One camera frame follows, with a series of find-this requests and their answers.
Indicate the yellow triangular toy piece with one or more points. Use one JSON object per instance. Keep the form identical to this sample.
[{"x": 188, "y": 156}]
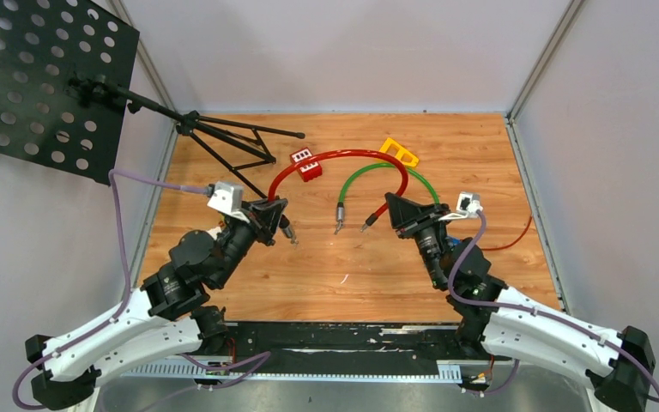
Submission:
[{"x": 393, "y": 148}]

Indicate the red cable lock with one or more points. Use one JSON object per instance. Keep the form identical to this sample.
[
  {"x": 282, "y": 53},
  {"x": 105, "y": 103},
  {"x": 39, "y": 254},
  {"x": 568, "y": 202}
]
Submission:
[{"x": 336, "y": 154}]

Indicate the blue green white brick stack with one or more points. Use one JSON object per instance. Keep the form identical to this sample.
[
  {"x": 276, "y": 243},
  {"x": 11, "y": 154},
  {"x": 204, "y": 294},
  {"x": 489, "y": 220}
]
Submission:
[{"x": 452, "y": 241}]

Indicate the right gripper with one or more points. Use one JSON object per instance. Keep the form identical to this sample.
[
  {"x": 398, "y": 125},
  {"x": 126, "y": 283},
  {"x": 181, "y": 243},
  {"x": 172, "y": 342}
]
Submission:
[{"x": 402, "y": 209}]

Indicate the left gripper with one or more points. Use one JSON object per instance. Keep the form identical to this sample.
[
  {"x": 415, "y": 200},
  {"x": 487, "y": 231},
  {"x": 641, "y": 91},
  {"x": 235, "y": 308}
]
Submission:
[{"x": 264, "y": 216}]

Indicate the black perforated music stand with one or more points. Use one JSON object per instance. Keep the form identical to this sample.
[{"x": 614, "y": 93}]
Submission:
[{"x": 65, "y": 73}]

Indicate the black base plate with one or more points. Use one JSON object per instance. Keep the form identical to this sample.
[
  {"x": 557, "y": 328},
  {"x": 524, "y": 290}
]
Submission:
[{"x": 313, "y": 348}]

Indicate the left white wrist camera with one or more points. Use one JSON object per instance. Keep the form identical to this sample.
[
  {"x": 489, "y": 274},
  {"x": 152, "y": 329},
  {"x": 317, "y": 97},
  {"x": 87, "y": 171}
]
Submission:
[{"x": 226, "y": 198}]

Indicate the white blue toy brick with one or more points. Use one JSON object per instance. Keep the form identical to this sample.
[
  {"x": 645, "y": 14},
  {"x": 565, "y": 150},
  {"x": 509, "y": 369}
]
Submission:
[{"x": 214, "y": 231}]

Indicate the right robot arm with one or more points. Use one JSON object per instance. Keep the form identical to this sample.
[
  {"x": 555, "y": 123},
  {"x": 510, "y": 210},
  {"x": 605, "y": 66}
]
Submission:
[{"x": 499, "y": 320}]

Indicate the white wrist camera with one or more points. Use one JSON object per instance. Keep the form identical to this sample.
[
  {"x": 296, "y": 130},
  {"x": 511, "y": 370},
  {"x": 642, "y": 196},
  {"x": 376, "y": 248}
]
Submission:
[
  {"x": 226, "y": 198},
  {"x": 468, "y": 206}
]

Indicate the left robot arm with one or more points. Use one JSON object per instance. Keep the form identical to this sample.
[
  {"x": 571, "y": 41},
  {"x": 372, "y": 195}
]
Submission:
[{"x": 168, "y": 314}]

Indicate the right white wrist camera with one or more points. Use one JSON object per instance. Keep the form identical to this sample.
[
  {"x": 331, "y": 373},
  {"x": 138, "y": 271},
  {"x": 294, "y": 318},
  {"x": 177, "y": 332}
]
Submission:
[{"x": 468, "y": 206}]

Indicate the red window toy brick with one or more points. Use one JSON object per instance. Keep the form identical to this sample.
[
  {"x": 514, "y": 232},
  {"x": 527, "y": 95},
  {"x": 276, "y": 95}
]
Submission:
[{"x": 308, "y": 171}]

